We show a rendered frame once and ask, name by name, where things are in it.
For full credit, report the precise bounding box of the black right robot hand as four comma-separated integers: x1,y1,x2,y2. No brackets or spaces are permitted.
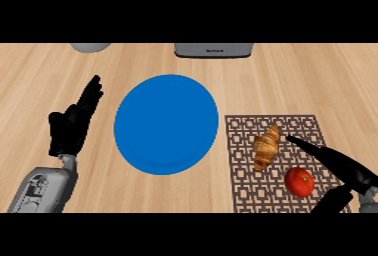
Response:
284,135,378,214

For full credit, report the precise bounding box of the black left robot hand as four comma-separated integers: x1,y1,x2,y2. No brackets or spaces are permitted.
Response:
47,74,104,157

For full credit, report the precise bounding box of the red tomato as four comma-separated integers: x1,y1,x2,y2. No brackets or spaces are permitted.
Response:
283,166,315,199

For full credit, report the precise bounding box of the brown patterned placemat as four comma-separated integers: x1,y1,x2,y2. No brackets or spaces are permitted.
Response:
222,114,354,214

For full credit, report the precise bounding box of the blue plate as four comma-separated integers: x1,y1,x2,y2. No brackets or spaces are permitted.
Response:
112,73,219,176

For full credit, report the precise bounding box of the brown croissant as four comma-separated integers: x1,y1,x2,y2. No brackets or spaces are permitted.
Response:
250,124,281,173

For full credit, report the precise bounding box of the grey round vessel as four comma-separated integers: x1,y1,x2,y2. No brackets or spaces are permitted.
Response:
67,43,113,54

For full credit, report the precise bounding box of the grey appliance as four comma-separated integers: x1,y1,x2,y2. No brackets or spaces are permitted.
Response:
172,43,255,60

